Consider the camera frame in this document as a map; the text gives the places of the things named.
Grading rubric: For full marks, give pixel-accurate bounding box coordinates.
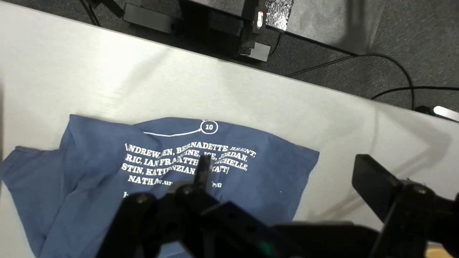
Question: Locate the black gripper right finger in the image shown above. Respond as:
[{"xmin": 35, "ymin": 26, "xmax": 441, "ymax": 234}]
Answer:
[{"xmin": 351, "ymin": 154, "xmax": 459, "ymax": 258}]

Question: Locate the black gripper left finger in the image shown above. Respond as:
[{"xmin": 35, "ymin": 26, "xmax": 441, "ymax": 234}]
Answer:
[{"xmin": 93, "ymin": 154, "xmax": 269, "ymax": 258}]

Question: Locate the blue printed cloth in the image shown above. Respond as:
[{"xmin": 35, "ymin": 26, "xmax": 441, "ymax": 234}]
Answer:
[{"xmin": 0, "ymin": 113, "xmax": 321, "ymax": 258}]

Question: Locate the silver metal bracket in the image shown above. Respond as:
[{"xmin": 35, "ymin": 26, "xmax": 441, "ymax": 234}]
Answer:
[{"xmin": 430, "ymin": 103, "xmax": 459, "ymax": 125}]

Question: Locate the black floor cable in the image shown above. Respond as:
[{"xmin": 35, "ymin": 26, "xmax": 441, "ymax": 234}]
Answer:
[
  {"xmin": 279, "ymin": 50, "xmax": 415, "ymax": 111},
  {"xmin": 369, "ymin": 85, "xmax": 459, "ymax": 102}
]

